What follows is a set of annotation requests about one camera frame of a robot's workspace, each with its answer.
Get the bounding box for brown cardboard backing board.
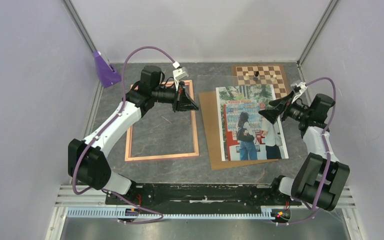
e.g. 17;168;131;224
198;91;276;171

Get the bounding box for white chess piece right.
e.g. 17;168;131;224
270;74;277;82

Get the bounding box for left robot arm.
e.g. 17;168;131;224
67;65;199;204

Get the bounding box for wooden chessboard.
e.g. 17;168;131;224
231;63;291;99

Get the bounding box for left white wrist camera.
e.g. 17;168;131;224
172;61;189;90

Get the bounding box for colourful printed photo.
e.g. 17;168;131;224
215;84;289;162

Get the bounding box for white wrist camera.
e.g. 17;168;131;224
172;61;189;90
291;81;308;103

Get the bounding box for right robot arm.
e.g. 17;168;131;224
258;92;350;211

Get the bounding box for aluminium rail frame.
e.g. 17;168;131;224
46;185;367;240

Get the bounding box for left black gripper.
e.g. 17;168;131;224
152;81;199;114

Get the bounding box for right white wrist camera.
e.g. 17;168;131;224
291;81;308;103

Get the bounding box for black chess piece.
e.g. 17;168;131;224
253;71;260;81

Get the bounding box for white chess piece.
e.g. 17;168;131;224
270;74;277;82
243;73;250;81

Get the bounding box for wooden picture frame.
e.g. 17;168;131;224
124;79;200;163

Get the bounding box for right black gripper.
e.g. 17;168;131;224
258;90;312;125

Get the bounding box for white chess piece left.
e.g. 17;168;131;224
243;73;250;81

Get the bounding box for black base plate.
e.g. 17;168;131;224
105;183;302;216

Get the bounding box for purple plastic wedge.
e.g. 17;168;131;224
93;51;122;88

